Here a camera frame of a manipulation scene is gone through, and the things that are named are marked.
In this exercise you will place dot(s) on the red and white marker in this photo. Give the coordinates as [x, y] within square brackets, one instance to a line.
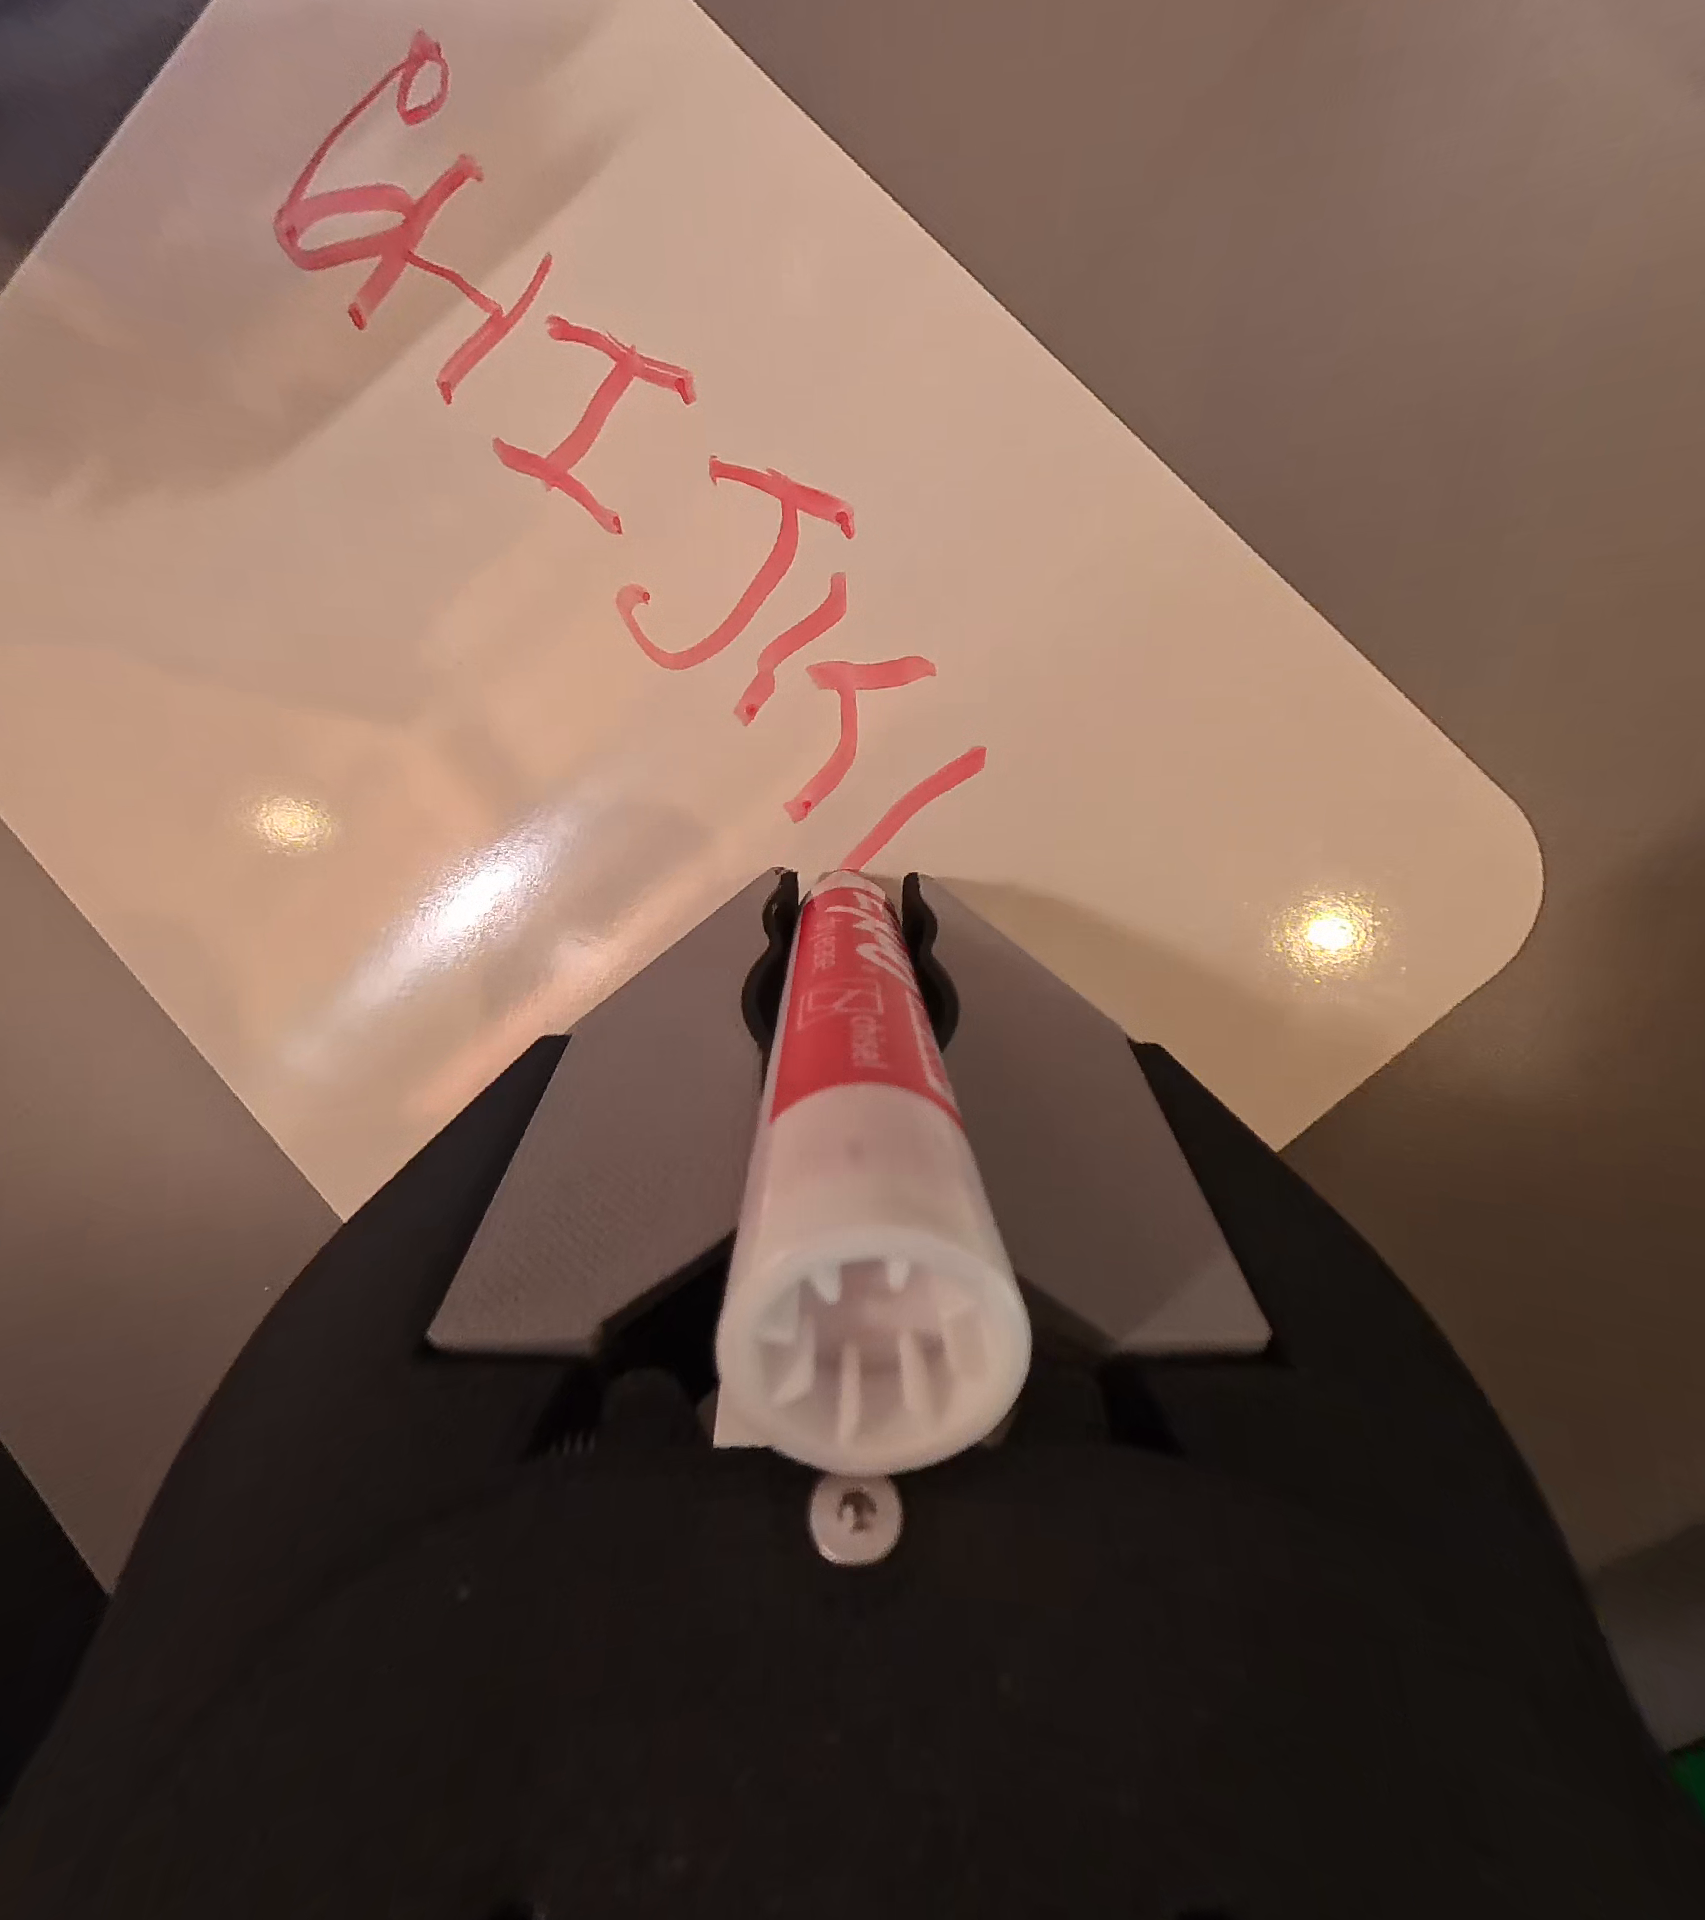
[860, 1184]

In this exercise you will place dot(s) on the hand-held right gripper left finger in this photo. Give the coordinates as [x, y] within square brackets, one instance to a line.
[596, 1184]

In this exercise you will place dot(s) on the white whiteboard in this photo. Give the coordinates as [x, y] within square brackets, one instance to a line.
[266, 600]

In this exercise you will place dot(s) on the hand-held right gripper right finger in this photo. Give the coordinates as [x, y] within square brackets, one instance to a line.
[1093, 1184]

